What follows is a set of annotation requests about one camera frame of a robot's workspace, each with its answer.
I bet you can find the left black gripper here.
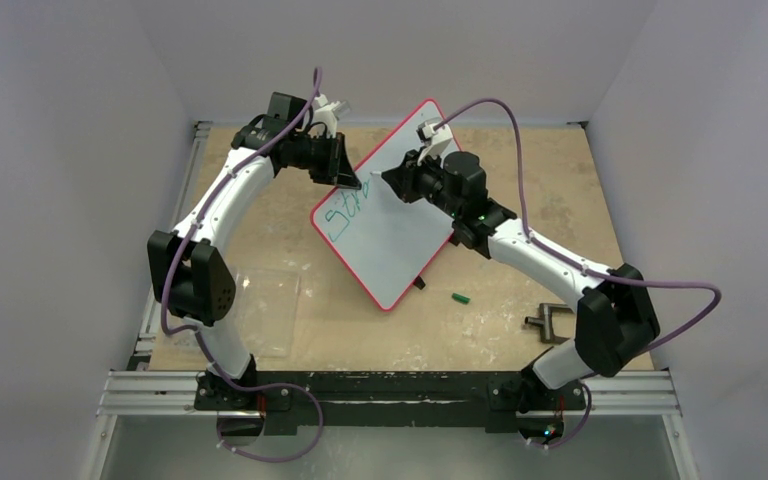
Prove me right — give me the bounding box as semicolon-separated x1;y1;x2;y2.
291;132;361;191

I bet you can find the red-framed whiteboard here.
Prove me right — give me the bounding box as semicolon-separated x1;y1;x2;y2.
310;98;452;311

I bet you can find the green marker cap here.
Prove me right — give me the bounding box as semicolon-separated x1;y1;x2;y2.
451;293;471;305

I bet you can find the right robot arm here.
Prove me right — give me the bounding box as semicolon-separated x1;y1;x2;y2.
380;150;660;407

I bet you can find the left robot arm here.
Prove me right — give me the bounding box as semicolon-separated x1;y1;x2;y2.
147;92;362;409

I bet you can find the clear plastic screw box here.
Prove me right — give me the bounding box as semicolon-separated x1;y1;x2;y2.
229;268;300;358

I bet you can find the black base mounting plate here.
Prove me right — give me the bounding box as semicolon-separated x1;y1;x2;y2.
194;371;587;439

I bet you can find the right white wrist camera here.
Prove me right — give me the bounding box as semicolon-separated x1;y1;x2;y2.
416;118;454;165

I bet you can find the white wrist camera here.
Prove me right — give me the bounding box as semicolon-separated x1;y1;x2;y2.
416;118;454;165
310;94;351;138

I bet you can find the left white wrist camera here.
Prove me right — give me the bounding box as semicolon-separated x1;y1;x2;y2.
310;94;351;138

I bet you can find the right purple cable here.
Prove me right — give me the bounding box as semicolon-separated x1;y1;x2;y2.
433;97;723;452

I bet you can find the grey metal crank handle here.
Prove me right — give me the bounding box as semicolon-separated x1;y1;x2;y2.
524;303;574;345

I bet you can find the aluminium frame rail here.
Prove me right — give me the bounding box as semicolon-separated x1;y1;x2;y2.
96;371;681;416

